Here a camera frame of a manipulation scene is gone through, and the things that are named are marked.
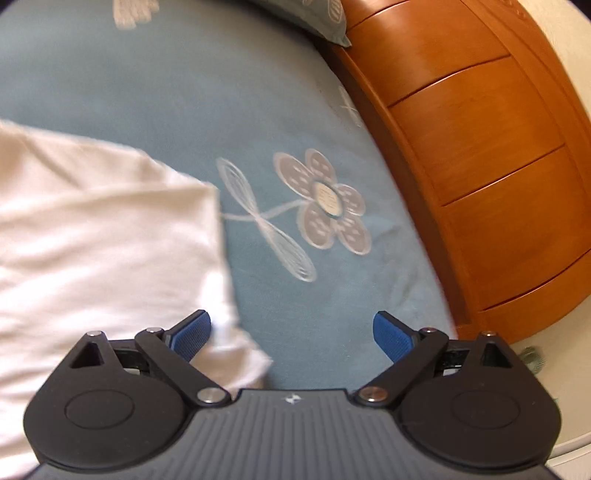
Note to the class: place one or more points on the white printed long-sleeve shirt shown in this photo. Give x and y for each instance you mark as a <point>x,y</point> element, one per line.
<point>92,254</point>

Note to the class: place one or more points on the teal printed pillow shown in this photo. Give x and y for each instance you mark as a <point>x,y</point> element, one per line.
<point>318,18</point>

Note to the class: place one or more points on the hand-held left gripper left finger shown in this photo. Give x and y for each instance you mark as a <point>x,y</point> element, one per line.
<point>191,334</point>

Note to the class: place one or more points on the small grey object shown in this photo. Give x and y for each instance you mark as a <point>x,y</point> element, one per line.
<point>533,360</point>

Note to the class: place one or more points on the wooden headboard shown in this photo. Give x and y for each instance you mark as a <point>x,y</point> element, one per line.
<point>485,161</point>

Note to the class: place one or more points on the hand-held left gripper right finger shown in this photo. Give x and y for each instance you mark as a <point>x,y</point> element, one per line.
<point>392,337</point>

